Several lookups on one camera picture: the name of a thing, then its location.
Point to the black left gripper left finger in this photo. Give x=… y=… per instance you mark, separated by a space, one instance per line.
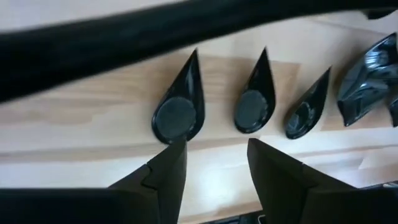
x=124 y=202

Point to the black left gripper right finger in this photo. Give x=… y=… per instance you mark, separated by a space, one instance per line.
x=311 y=199

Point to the black teardrop mini plate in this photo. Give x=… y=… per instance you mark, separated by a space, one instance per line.
x=178 y=121
x=303 y=118
x=253 y=112

